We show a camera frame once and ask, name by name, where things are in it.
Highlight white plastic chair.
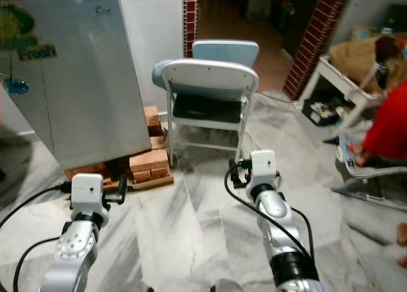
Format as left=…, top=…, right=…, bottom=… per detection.
left=334, top=153, right=407, bottom=179

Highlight silver fridge door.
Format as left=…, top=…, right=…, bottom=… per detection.
left=0, top=0, right=152, bottom=172

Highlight colourful printed plastic bag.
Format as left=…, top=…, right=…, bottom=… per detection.
left=337, top=130, right=366, bottom=165

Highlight brick and wood platform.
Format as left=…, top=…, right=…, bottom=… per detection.
left=64, top=106, right=174, bottom=191

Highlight green Fresh fridge sticker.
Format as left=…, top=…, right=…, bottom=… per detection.
left=0, top=4, right=58, bottom=94

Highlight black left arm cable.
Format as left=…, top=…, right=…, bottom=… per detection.
left=13, top=237, right=64, bottom=292
left=0, top=185, right=74, bottom=228

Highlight white folding chair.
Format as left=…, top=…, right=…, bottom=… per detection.
left=161, top=59, right=260, bottom=172

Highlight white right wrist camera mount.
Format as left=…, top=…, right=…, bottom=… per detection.
left=250, top=150, right=278, bottom=188

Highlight light blue chair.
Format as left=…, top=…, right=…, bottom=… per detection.
left=153, top=40, right=260, bottom=92

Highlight person in red shirt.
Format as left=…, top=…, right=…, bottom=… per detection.
left=353, top=81, right=407, bottom=169

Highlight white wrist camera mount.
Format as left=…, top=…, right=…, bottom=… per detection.
left=250, top=150, right=278, bottom=188
left=71, top=174, right=102, bottom=216

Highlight grey robot right leg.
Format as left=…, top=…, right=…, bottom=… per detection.
left=210, top=279, right=242, bottom=292

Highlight printed carton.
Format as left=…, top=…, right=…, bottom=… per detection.
left=353, top=26, right=380, bottom=42

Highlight person bare foot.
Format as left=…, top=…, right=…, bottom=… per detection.
left=396, top=223, right=407, bottom=267

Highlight black box with items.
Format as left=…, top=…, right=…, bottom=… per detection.
left=302, top=98, right=344, bottom=126

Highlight brown sack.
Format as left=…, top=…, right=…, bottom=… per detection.
left=329, top=36, right=404, bottom=92

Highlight silver mini fridge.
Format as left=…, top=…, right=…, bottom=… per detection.
left=0, top=0, right=152, bottom=172

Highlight white table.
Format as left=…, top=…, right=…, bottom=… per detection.
left=298, top=55, right=389, bottom=130

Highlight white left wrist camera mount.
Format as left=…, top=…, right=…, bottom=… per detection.
left=71, top=174, right=102, bottom=216

